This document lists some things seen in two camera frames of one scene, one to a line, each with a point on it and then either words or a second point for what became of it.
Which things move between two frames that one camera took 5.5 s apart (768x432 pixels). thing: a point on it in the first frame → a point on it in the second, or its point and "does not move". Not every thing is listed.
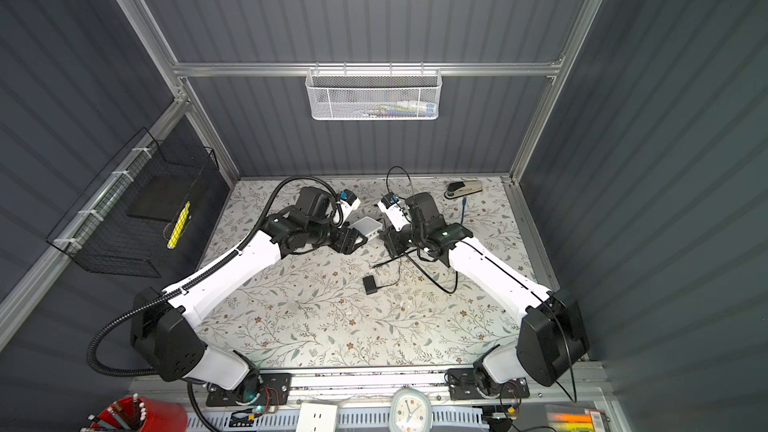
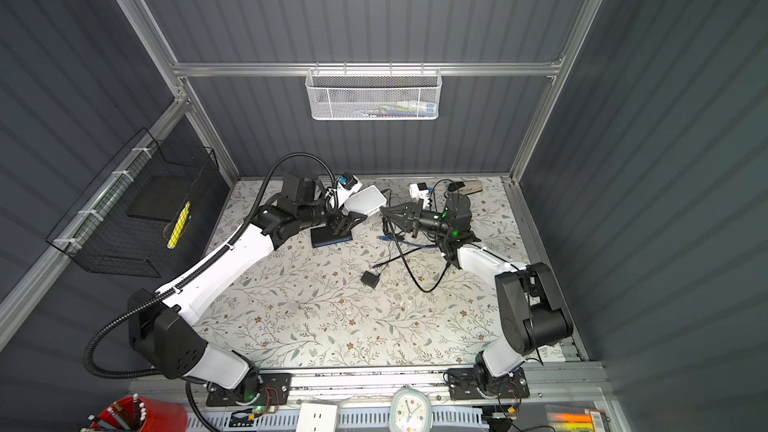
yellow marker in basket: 179,225 does not move
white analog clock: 410,411 does not move
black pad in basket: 162,197 does not move
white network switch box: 368,227 → 366,201
